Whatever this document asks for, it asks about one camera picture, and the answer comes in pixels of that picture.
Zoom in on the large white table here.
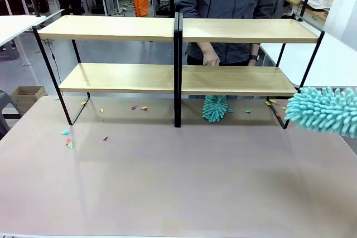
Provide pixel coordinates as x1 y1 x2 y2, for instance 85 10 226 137
256 30 357 130

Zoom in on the black backpack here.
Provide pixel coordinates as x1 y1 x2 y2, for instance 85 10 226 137
35 0 50 13

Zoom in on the wooden workbench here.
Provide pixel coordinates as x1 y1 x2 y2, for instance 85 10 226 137
284 0 331 21

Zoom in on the white table with white legs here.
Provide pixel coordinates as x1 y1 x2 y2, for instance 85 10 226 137
0 9 65 67

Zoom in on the teal chenille duster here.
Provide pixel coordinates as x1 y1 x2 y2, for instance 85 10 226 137
202 95 228 123
283 86 357 139

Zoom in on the person's right hand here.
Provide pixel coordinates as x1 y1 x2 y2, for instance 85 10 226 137
202 49 221 66

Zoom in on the wooden shelf unit black frame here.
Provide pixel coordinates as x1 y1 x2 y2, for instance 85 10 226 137
32 12 179 128
178 12 325 129

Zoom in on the cardboard box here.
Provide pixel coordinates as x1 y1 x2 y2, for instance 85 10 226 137
10 86 47 115

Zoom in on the black cable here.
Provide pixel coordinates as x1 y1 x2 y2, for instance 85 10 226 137
41 38 62 82

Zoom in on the white panel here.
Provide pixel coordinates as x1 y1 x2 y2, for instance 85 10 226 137
323 0 357 46

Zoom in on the grey chair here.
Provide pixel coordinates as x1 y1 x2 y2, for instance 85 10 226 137
0 90 23 138

